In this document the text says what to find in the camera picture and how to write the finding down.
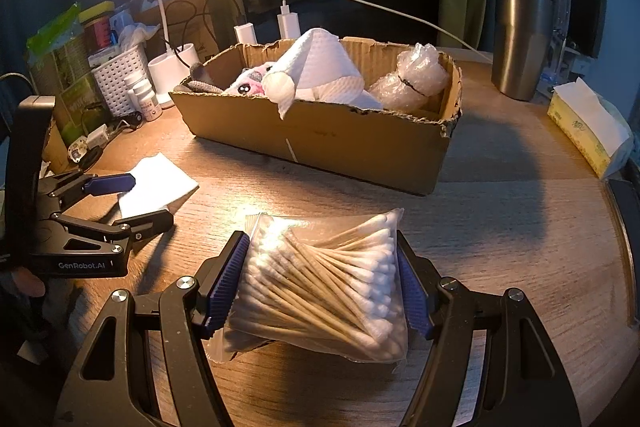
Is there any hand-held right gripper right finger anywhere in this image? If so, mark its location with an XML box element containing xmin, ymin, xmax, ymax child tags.
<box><xmin>395</xmin><ymin>231</ymin><xmax>583</xmax><ymax>427</ymax></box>

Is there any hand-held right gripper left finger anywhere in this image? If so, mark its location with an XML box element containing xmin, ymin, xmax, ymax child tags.
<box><xmin>52</xmin><ymin>231</ymin><xmax>251</xmax><ymax>427</ymax></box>

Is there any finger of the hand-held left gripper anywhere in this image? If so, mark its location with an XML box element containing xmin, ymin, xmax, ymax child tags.
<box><xmin>50</xmin><ymin>208</ymin><xmax>175</xmax><ymax>242</ymax></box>
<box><xmin>39</xmin><ymin>172</ymin><xmax>137</xmax><ymax>208</ymax></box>

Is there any white cloth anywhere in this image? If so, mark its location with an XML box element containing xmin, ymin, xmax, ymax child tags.
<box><xmin>117</xmin><ymin>152</ymin><xmax>200</xmax><ymax>219</ymax></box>

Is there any bag of cotton swabs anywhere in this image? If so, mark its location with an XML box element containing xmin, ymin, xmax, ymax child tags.
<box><xmin>205</xmin><ymin>207</ymin><xmax>411</xmax><ymax>365</ymax></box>

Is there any cardboard box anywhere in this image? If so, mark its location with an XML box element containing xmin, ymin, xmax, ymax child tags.
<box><xmin>169</xmin><ymin>36</ymin><xmax>463</xmax><ymax>196</ymax></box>

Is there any pink plush toy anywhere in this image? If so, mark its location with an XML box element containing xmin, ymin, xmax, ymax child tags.
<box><xmin>222</xmin><ymin>62</ymin><xmax>278</xmax><ymax>98</ymax></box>

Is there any clear bubble wrap bundle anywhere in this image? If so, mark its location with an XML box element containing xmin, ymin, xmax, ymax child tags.
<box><xmin>369</xmin><ymin>43</ymin><xmax>451</xmax><ymax>112</ymax></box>

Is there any white waffle towel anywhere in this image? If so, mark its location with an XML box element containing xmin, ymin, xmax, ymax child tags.
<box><xmin>262</xmin><ymin>28</ymin><xmax>383</xmax><ymax>120</ymax></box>

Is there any person's left hand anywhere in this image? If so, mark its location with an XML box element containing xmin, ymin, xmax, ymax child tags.
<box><xmin>10</xmin><ymin>268</ymin><xmax>47</xmax><ymax>298</ymax></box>

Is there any white power plug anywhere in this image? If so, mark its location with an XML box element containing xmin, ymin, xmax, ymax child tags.
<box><xmin>67</xmin><ymin>139</ymin><xmax>91</xmax><ymax>164</ymax></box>

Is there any green carton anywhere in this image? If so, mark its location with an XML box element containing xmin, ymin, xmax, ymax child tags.
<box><xmin>55</xmin><ymin>72</ymin><xmax>111</xmax><ymax>142</ymax></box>

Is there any white plastic basket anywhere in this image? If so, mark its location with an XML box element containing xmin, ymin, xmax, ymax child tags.
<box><xmin>92</xmin><ymin>44</ymin><xmax>153</xmax><ymax>118</ymax></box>

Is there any white desk lamp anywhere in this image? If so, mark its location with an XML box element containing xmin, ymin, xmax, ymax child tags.
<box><xmin>82</xmin><ymin>0</ymin><xmax>211</xmax><ymax>108</ymax></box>

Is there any yellow-lidded jar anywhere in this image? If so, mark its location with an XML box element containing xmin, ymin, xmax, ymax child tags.
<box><xmin>80</xmin><ymin>2</ymin><xmax>113</xmax><ymax>55</ymax></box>

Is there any white plastic bag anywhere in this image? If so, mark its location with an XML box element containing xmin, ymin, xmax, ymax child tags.
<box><xmin>117</xmin><ymin>22</ymin><xmax>161</xmax><ymax>52</ymax></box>

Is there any brown paper bag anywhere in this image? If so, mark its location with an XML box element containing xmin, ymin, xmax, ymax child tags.
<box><xmin>137</xmin><ymin>0</ymin><xmax>223</xmax><ymax>62</ymax></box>

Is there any yellow tissue pack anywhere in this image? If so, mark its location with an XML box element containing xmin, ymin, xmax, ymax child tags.
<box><xmin>546</xmin><ymin>77</ymin><xmax>635</xmax><ymax>180</ymax></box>

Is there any stainless steel tumbler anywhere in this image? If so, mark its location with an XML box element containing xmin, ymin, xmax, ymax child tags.
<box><xmin>491</xmin><ymin>0</ymin><xmax>555</xmax><ymax>102</ymax></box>

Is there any black monitor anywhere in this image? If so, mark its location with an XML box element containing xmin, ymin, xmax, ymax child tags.
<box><xmin>502</xmin><ymin>0</ymin><xmax>608</xmax><ymax>58</ymax></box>

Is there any clear plastic water bottle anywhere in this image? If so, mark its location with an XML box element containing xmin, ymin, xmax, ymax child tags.
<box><xmin>540</xmin><ymin>0</ymin><xmax>573</xmax><ymax>80</ymax></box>

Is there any white charging cable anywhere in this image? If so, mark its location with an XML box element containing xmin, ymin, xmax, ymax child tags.
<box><xmin>281</xmin><ymin>0</ymin><xmax>496</xmax><ymax>62</ymax></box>

